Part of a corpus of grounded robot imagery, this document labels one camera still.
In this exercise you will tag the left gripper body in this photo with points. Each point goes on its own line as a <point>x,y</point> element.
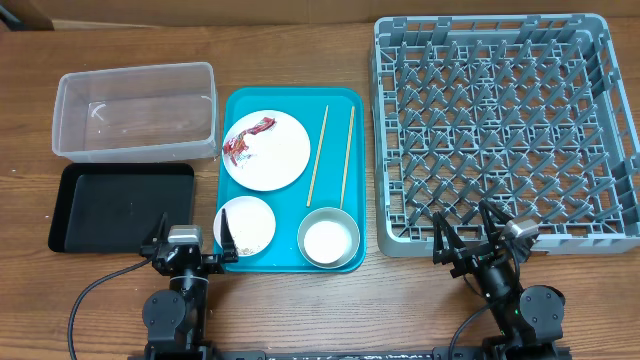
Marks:
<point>212,261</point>

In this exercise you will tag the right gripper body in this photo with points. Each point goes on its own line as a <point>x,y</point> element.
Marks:
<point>480,255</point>

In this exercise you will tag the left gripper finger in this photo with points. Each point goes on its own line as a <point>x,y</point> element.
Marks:
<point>157,236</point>
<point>227,243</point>

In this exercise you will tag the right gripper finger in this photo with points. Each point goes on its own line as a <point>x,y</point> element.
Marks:
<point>448,246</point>
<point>492,216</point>

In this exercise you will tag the small pink bowl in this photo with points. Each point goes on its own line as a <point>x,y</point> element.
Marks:
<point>250,219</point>

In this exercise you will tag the grey bowl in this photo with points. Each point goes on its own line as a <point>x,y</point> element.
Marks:
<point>337,215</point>

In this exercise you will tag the pile of rice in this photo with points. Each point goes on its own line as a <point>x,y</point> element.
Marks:
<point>247,249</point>

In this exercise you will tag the white cup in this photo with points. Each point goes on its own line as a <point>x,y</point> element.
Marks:
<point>325,242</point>

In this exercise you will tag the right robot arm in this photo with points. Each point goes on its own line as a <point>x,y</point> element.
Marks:
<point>529,319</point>

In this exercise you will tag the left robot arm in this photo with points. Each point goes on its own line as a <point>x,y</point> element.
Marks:
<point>175,318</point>

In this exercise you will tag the grey dishwasher rack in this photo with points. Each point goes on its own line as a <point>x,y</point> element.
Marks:
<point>528,112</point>

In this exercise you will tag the black tray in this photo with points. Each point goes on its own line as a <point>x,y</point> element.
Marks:
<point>113,207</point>

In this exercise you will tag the large white plate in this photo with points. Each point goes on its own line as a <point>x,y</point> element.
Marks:
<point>266,150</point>

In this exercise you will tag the clear plastic bin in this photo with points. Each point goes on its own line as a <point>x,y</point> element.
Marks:
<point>142,114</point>

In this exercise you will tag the teal serving tray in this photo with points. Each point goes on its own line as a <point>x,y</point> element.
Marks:
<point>307,105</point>

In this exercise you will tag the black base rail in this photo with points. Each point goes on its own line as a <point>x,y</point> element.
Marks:
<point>437,353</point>

